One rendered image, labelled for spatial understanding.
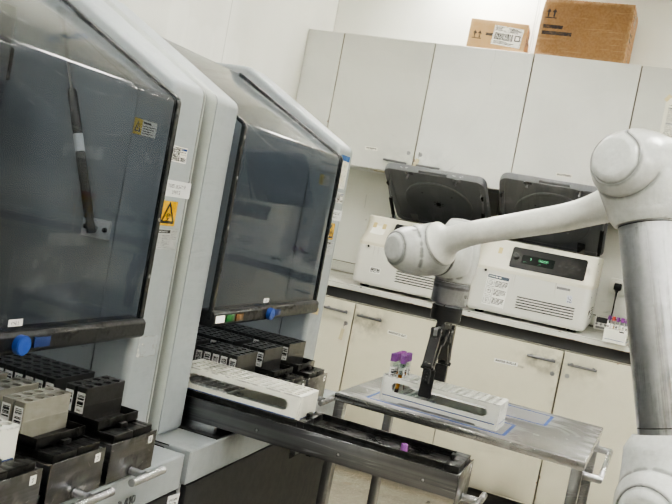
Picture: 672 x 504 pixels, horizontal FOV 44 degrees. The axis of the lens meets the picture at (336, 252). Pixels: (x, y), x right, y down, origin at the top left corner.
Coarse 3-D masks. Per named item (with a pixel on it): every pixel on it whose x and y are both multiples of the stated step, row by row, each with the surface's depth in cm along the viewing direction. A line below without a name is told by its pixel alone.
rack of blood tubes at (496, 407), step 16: (384, 384) 205; (416, 384) 202; (448, 384) 208; (400, 400) 203; (416, 400) 202; (432, 400) 210; (448, 400) 209; (464, 400) 197; (480, 400) 196; (496, 400) 200; (448, 416) 199; (480, 416) 196; (496, 416) 194
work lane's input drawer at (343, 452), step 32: (192, 416) 179; (224, 416) 176; (256, 416) 174; (320, 416) 180; (288, 448) 171; (320, 448) 169; (352, 448) 166; (384, 448) 165; (416, 448) 173; (416, 480) 162; (448, 480) 160
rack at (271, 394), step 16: (192, 368) 181; (208, 368) 182; (224, 368) 186; (192, 384) 181; (208, 384) 184; (224, 384) 187; (240, 384) 177; (256, 384) 176; (272, 384) 179; (288, 384) 182; (240, 400) 177; (256, 400) 186; (272, 400) 185; (288, 400) 173; (304, 400) 174; (288, 416) 173; (304, 416) 176
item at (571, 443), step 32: (384, 416) 243; (416, 416) 195; (512, 416) 214; (544, 416) 222; (512, 448) 187; (544, 448) 187; (576, 448) 192; (608, 448) 215; (320, 480) 205; (576, 480) 182
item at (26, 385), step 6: (6, 384) 136; (12, 384) 137; (18, 384) 138; (24, 384) 138; (30, 384) 138; (36, 384) 140; (0, 390) 132; (6, 390) 133; (12, 390) 135; (18, 390) 136; (24, 390) 137; (0, 396) 132; (0, 402) 133; (0, 408) 133
